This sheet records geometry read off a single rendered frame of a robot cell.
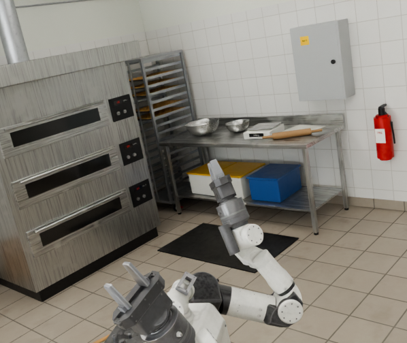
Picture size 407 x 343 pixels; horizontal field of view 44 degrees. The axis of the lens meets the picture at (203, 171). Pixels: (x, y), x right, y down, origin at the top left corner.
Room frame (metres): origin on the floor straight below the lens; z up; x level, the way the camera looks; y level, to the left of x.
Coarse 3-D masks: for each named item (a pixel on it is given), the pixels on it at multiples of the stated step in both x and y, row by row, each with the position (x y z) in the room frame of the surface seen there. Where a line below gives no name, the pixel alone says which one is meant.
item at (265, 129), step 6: (258, 126) 4.98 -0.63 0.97; (264, 126) 4.93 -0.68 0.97; (270, 126) 4.87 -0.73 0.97; (276, 126) 4.90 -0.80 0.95; (282, 126) 4.94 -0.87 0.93; (246, 132) 4.88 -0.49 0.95; (252, 132) 4.84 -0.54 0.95; (258, 132) 4.80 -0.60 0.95; (264, 132) 4.75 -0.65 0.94; (270, 132) 4.73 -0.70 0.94; (276, 132) 4.83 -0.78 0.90; (246, 138) 4.88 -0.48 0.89; (252, 138) 4.84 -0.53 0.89; (258, 138) 4.80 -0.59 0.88
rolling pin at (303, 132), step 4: (280, 132) 4.62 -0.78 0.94; (284, 132) 4.61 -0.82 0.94; (288, 132) 4.59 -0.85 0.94; (292, 132) 4.58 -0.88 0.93; (296, 132) 4.57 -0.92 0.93; (300, 132) 4.55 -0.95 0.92; (304, 132) 4.54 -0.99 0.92; (308, 132) 4.53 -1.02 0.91; (312, 132) 4.55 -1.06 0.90; (264, 136) 4.67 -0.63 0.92; (268, 136) 4.66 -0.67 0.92; (272, 136) 4.63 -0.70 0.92; (276, 136) 4.61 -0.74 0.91; (280, 136) 4.60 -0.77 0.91; (284, 136) 4.59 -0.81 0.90; (288, 136) 4.59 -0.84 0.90; (292, 136) 4.58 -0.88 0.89; (296, 136) 4.58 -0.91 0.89
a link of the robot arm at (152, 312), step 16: (144, 288) 0.88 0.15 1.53; (160, 288) 0.87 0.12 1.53; (144, 304) 0.84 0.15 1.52; (160, 304) 0.86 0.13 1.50; (112, 320) 0.84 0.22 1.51; (128, 320) 0.82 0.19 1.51; (144, 320) 0.84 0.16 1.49; (160, 320) 0.85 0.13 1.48; (176, 320) 0.86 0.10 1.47; (144, 336) 0.86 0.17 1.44; (160, 336) 0.84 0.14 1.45; (176, 336) 0.85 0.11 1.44
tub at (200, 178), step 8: (200, 168) 5.58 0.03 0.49; (224, 168) 5.40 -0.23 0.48; (192, 176) 5.47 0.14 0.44; (200, 176) 5.37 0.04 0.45; (208, 176) 5.29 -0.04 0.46; (192, 184) 5.49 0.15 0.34; (200, 184) 5.39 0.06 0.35; (208, 184) 5.30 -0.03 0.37; (192, 192) 5.51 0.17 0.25; (200, 192) 5.41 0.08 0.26; (208, 192) 5.31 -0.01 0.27
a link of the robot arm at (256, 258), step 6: (252, 246) 1.49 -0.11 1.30; (240, 252) 1.46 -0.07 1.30; (246, 252) 1.47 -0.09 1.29; (252, 252) 1.47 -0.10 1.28; (258, 252) 1.47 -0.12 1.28; (264, 252) 1.44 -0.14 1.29; (240, 258) 1.46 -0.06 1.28; (246, 258) 1.45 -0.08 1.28; (252, 258) 1.46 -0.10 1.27; (258, 258) 1.44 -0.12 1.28; (264, 258) 1.41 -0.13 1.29; (270, 258) 1.42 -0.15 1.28; (246, 264) 1.45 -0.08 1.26; (252, 264) 1.43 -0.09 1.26; (258, 264) 1.41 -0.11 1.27; (264, 264) 1.41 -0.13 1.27
